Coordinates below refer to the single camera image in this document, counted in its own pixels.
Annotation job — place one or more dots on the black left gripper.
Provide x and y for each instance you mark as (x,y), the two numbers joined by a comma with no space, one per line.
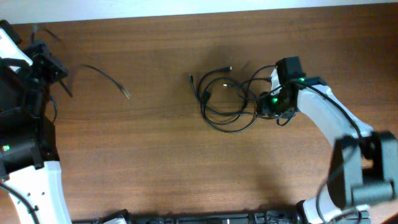
(41,59)

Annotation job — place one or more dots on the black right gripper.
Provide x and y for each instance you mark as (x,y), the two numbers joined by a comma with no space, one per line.
(263,105)

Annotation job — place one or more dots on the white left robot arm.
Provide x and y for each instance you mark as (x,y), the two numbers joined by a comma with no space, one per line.
(30,164)

